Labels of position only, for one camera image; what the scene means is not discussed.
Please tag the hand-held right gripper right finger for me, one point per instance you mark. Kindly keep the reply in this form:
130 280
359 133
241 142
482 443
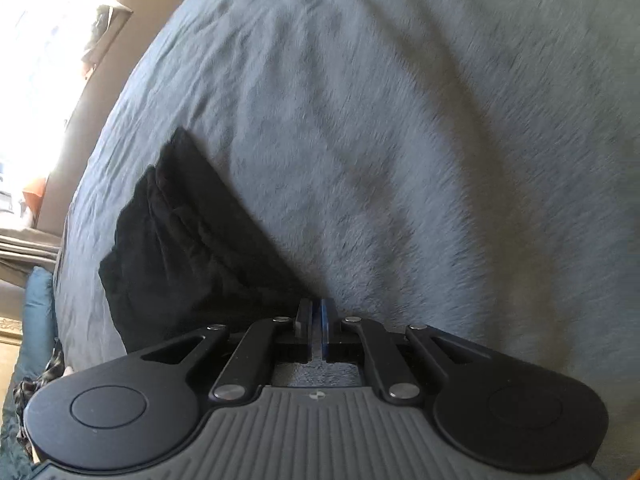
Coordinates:
326 330

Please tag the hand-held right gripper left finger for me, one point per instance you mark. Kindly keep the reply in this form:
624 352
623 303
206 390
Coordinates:
305 330

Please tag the black t-shirt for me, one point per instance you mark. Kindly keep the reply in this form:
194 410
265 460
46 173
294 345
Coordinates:
190 260

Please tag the grey-blue blanket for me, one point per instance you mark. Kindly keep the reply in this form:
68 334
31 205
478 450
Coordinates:
400 135

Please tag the black white plaid shirt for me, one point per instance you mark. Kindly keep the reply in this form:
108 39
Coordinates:
50 365

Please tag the blue pillow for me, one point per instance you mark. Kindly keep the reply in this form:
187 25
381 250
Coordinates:
40 310

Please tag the striped curtain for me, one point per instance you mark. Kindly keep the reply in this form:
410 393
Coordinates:
25 255

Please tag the cream carved headboard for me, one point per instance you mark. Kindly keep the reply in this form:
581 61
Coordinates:
10 330

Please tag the orange box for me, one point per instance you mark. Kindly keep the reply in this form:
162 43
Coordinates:
35 187

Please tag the dark crumpled cloth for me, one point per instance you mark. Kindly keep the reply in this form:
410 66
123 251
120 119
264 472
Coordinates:
97 35

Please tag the bright window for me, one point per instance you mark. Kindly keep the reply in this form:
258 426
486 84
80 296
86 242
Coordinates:
40 60

